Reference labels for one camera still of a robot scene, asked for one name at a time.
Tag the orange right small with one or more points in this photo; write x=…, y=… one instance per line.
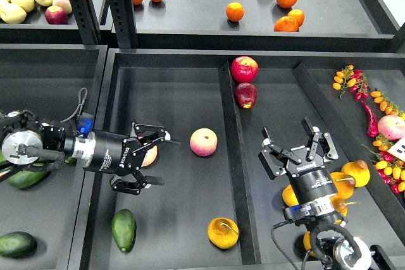
x=298, y=15

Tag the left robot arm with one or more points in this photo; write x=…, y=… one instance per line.
x=29, y=143

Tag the black perforated shelf post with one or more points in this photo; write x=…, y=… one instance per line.
x=122, y=12

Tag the green avocado pile lower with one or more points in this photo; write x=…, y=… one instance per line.
x=26, y=179

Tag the black perforated post left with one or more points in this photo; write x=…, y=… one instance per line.
x=86, y=20

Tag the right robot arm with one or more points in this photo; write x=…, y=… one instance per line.
x=333, y=245

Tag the pink apple right tray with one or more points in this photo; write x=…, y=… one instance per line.
x=391, y=127

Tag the red chili pepper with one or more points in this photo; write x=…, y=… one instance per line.
x=372, y=126

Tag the dark avocado bottom left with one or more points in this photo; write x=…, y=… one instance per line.
x=16, y=243

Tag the green avocado pile left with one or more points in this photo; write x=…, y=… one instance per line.
x=2, y=158

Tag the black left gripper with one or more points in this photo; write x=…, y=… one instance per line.
x=121, y=155

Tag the cherry tomato bunch upper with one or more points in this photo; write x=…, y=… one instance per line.
x=351, y=80

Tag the cherry tomato bunch lower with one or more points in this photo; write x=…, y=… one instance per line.
x=389, y=167

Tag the dark red apple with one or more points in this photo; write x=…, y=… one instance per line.
x=246, y=95

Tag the yellow pear with stem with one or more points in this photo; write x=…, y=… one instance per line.
x=344, y=183

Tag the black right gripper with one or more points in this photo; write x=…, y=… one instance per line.
x=310, y=180

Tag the bright red apple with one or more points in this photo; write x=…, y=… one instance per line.
x=244, y=69

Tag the black upper left tray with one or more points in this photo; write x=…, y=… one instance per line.
x=35, y=29

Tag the black upper shelf tray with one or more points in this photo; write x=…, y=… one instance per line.
x=329, y=25

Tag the orange centre shelf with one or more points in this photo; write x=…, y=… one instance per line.
x=234, y=11

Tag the pink apple left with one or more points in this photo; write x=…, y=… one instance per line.
x=151, y=156

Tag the orange front right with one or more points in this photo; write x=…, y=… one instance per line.
x=286, y=24

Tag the pink apple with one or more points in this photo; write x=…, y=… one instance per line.
x=151, y=156
x=203, y=142

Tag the white label card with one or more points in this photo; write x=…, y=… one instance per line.
x=398, y=149

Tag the yellow pear bottom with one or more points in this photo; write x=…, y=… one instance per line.
x=307, y=244

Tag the cherry tomato bunch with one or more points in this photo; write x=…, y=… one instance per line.
x=389, y=167
x=351, y=80

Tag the green avocado pile right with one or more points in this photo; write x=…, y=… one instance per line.
x=70, y=160

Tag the green avocado pile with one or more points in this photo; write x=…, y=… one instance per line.
x=26, y=179
x=2, y=158
x=70, y=160

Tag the black centre divided tray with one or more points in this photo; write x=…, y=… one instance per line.
x=185, y=91

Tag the pink apple centre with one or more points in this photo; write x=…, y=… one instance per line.
x=203, y=142

